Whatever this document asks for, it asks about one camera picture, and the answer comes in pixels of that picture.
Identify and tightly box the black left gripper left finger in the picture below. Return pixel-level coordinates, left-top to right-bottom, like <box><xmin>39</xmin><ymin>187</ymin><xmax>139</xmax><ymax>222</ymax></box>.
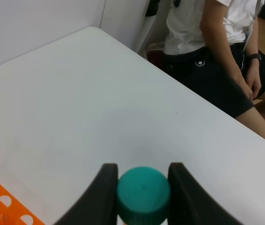
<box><xmin>57</xmin><ymin>163</ymin><xmax>118</xmax><ymax>225</ymax></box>

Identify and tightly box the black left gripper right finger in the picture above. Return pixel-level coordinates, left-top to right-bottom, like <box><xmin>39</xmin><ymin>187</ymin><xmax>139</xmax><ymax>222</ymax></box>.
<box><xmin>167</xmin><ymin>163</ymin><xmax>241</xmax><ymax>225</ymax></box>

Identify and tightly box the green capped clear test tube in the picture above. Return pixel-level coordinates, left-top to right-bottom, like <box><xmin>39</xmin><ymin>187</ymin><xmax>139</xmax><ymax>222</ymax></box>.
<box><xmin>116</xmin><ymin>166</ymin><xmax>171</xmax><ymax>225</ymax></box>

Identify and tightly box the orange test tube rack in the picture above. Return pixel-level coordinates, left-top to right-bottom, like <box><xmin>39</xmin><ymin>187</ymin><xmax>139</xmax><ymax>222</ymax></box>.
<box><xmin>0</xmin><ymin>184</ymin><xmax>43</xmax><ymax>225</ymax></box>

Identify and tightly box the dark red chair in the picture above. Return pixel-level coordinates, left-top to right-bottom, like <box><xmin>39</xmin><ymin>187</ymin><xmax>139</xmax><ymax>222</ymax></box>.
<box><xmin>146</xmin><ymin>42</ymin><xmax>165</xmax><ymax>71</ymax></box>

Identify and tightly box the seated person white shirt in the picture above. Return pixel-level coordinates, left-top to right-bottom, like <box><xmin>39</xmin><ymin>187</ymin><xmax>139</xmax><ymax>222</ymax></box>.
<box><xmin>163</xmin><ymin>0</ymin><xmax>265</xmax><ymax>139</ymax></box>

